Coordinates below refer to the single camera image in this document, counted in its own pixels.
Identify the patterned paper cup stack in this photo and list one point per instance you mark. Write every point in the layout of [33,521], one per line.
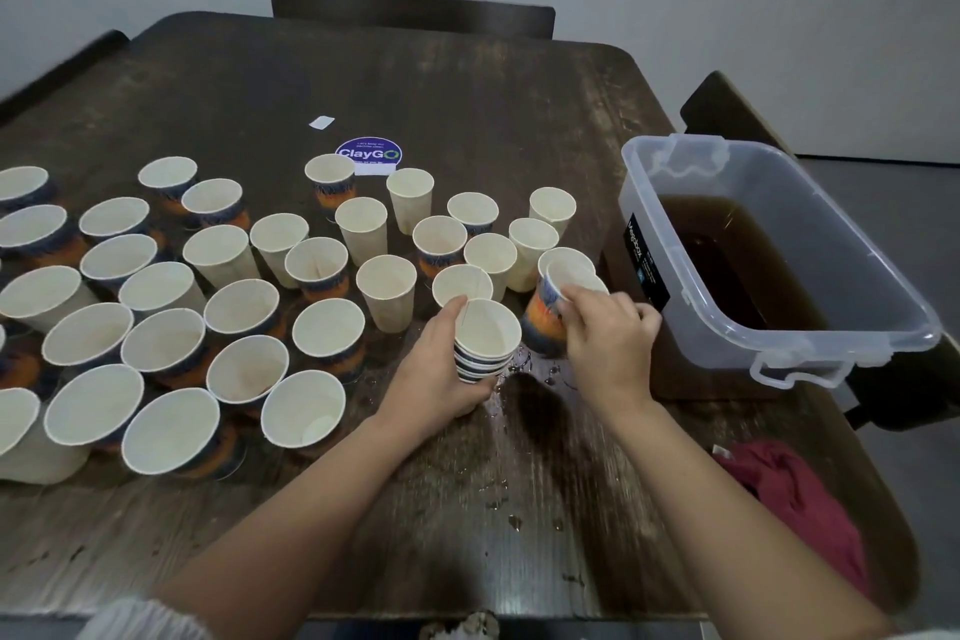
[488,332]

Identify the orange blue patterned paper cup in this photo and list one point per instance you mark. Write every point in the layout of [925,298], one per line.
[543,305]

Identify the person's left forearm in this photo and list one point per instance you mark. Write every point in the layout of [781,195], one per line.
[300,527]

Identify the small white paper label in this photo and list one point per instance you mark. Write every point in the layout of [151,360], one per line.
[321,122]

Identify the dark wooden table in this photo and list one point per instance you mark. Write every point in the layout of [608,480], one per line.
[480,92]

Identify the group of paper cups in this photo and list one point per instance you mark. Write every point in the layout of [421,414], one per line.
[165,430]

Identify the dark red cloth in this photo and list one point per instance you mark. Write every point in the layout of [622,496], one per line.
[795,505]

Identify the person's left hand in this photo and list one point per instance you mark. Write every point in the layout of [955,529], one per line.
[423,389]

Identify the clear plastic storage bin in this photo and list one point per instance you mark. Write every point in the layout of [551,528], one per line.
[675,317]

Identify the person's right forearm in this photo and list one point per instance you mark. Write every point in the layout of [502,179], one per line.
[735,527]

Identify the dark wooden chair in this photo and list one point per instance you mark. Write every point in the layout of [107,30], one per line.
[413,10]
[720,107]

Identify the person's right hand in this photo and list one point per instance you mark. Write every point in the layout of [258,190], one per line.
[612,350]

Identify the round blue sticker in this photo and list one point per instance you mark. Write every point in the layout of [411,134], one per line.
[369,149]

